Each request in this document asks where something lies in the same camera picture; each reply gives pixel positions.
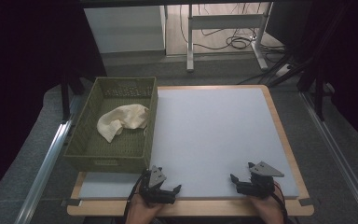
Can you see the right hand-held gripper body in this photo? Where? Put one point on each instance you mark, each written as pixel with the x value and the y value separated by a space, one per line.
pixel 259 183

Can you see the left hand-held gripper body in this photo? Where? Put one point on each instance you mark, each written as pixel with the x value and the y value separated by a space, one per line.
pixel 156 186

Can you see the green plastic basket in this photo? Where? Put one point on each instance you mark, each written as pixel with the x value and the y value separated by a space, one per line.
pixel 118 146

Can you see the cream knitted cloth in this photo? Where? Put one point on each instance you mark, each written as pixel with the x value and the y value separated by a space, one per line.
pixel 127 118

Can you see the person's right hand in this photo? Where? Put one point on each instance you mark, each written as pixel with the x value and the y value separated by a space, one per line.
pixel 268 208

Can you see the person's left hand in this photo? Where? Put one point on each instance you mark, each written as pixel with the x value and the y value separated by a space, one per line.
pixel 141 210

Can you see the white table mat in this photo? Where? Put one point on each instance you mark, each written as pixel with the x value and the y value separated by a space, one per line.
pixel 217 133

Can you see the grey tape strip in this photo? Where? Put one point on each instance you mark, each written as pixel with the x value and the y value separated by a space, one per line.
pixel 71 202
pixel 306 201

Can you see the white power strip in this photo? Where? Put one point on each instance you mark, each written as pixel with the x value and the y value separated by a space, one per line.
pixel 283 70

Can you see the black metal stand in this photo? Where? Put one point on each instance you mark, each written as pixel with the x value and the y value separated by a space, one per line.
pixel 65 96
pixel 318 90

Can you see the dark curtain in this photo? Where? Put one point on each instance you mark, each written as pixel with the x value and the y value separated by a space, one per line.
pixel 28 62
pixel 351 62

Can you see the white cabinet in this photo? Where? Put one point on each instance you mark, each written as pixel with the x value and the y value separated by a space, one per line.
pixel 124 29

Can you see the aluminium rail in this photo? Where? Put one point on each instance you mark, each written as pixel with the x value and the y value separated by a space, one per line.
pixel 338 158
pixel 45 171

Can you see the white metal desk frame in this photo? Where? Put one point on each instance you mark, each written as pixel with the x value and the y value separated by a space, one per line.
pixel 227 21

